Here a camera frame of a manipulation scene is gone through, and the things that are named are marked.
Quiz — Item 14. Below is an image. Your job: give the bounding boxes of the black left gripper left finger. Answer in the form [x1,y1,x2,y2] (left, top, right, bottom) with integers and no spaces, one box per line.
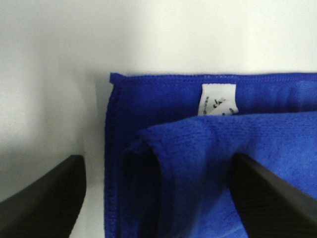
[0,155,86,238]

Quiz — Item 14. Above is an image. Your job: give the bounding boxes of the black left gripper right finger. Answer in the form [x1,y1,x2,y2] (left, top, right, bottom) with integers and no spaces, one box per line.
[229,154,317,238]

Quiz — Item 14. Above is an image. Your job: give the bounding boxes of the blue microfiber towel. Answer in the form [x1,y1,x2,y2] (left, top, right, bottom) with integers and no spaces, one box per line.
[105,73,317,238]

